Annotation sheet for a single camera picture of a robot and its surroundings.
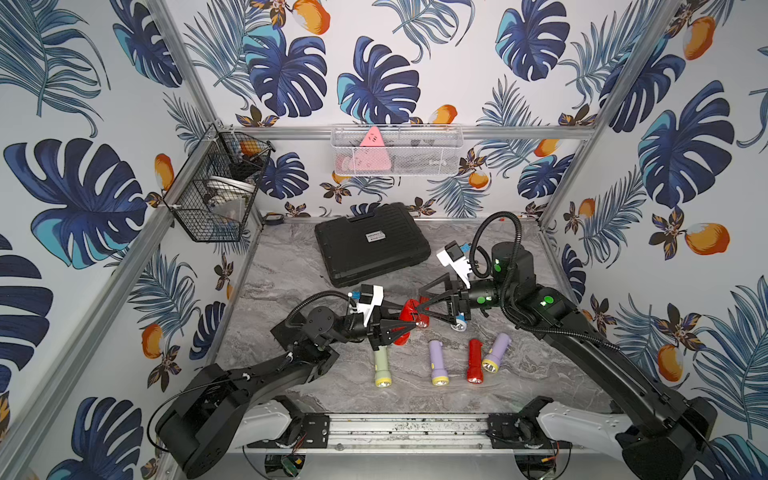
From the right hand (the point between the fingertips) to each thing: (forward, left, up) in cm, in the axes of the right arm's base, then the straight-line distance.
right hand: (420, 297), depth 63 cm
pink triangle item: (+47, +12, +4) cm, 49 cm away
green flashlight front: (-7, +8, -28) cm, 30 cm away
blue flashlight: (+9, -15, -29) cm, 33 cm away
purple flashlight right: (0, -24, -30) cm, 38 cm away
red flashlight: (-4, +2, 0) cm, 4 cm away
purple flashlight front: (-6, -7, -28) cm, 30 cm away
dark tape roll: (+55, +54, -29) cm, 82 cm away
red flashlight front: (-4, -17, -29) cm, 34 cm away
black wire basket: (+30, +53, +7) cm, 61 cm away
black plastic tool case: (+36, +14, -23) cm, 45 cm away
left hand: (-3, +2, -3) cm, 4 cm away
